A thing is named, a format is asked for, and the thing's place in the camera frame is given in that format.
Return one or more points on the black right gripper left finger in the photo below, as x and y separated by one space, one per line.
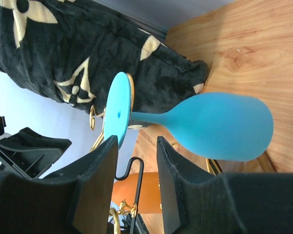
72 200

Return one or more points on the gold black wine glass rack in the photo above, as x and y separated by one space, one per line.
124 207

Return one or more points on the blue wine glass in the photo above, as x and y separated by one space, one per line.
220 126

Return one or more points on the black floral plush blanket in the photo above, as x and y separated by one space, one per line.
71 50

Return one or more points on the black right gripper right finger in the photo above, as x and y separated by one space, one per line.
197 202

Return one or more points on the orange wine glass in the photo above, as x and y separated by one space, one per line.
141 192

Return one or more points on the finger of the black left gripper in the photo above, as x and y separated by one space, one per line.
28 154

